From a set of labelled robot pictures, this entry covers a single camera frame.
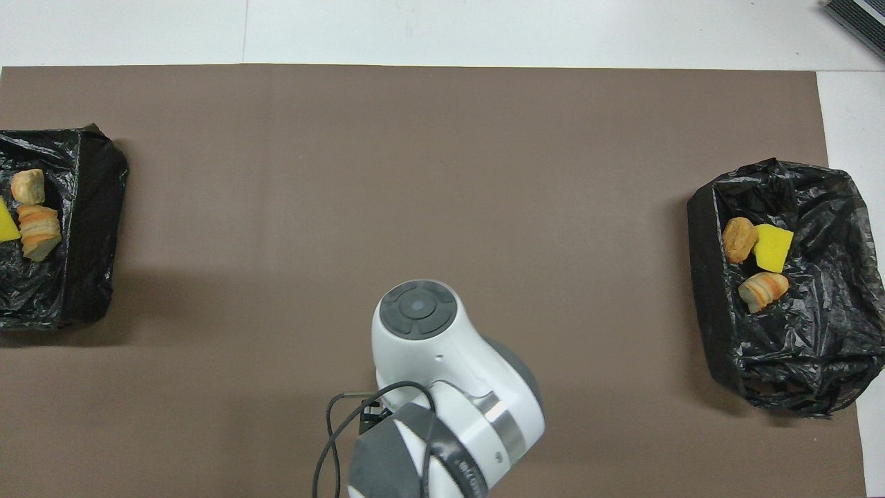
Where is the brown table mat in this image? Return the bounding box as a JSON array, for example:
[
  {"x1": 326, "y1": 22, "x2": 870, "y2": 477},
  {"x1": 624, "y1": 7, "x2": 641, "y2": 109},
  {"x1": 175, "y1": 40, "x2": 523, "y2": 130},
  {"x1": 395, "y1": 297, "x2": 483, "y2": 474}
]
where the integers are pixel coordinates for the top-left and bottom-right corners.
[{"x1": 0, "y1": 64, "x2": 868, "y2": 498}]

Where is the large yellow sponge wedge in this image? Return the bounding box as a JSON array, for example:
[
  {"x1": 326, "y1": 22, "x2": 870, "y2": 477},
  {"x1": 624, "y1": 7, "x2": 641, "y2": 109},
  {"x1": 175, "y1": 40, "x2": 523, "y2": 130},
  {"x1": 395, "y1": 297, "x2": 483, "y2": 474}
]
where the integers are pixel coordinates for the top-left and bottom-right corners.
[{"x1": 753, "y1": 223, "x2": 794, "y2": 274}]

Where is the orange striped bread piece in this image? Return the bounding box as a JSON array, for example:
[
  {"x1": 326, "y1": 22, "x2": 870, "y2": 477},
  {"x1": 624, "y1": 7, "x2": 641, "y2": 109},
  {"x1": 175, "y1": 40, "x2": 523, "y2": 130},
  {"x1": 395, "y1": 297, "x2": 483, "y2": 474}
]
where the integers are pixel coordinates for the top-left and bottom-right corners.
[{"x1": 738, "y1": 272, "x2": 790, "y2": 314}]

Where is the small beige foam chunk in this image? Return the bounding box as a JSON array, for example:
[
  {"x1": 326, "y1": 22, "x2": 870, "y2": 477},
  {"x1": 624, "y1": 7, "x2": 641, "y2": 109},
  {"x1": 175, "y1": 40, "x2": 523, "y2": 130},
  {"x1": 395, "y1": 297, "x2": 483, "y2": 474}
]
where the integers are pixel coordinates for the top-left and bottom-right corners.
[{"x1": 10, "y1": 169, "x2": 46, "y2": 205}]

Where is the brown bread roll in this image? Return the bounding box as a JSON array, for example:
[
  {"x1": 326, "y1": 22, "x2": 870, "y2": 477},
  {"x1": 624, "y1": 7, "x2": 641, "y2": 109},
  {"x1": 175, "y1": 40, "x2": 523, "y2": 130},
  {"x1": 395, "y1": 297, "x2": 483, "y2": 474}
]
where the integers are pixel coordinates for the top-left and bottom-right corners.
[{"x1": 723, "y1": 216, "x2": 759, "y2": 264}]

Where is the grey ribbed device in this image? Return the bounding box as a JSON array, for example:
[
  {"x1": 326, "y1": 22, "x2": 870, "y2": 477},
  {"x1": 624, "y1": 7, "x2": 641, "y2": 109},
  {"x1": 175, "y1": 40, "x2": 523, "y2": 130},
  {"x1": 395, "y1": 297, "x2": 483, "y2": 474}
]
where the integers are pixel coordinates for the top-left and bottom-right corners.
[{"x1": 823, "y1": 0, "x2": 885, "y2": 62}]

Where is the bin wrapped in black bag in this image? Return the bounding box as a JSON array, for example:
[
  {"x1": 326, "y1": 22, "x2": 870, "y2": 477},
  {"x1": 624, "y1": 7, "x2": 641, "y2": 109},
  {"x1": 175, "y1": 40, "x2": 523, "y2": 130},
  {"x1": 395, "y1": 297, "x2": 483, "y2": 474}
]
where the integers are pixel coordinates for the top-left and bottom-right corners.
[{"x1": 0, "y1": 124, "x2": 129, "y2": 331}]

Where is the small yellow sponge wedge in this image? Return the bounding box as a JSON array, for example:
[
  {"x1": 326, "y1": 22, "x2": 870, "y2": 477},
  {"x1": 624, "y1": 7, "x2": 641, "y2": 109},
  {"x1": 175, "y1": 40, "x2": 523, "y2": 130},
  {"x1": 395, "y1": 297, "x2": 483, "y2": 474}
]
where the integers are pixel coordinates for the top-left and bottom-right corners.
[{"x1": 0, "y1": 197, "x2": 21, "y2": 243}]

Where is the open bin with black bag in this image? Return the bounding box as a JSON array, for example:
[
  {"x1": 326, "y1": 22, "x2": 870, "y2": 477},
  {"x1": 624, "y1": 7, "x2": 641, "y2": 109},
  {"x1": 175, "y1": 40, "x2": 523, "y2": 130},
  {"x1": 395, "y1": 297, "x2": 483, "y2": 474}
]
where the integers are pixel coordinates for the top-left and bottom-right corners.
[{"x1": 687, "y1": 158, "x2": 873, "y2": 417}]

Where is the large pale yellow foam chunk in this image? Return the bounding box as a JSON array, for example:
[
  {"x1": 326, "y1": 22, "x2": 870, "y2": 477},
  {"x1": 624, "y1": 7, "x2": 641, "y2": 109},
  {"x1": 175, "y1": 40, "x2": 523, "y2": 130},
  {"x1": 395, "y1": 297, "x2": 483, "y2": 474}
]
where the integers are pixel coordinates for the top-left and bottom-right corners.
[{"x1": 17, "y1": 204, "x2": 63, "y2": 262}]

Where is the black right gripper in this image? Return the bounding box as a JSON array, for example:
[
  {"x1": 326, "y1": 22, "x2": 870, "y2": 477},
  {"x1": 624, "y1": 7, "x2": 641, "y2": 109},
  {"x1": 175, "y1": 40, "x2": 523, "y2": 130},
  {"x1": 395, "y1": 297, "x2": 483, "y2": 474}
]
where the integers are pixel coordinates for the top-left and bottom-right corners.
[{"x1": 357, "y1": 400, "x2": 392, "y2": 436}]

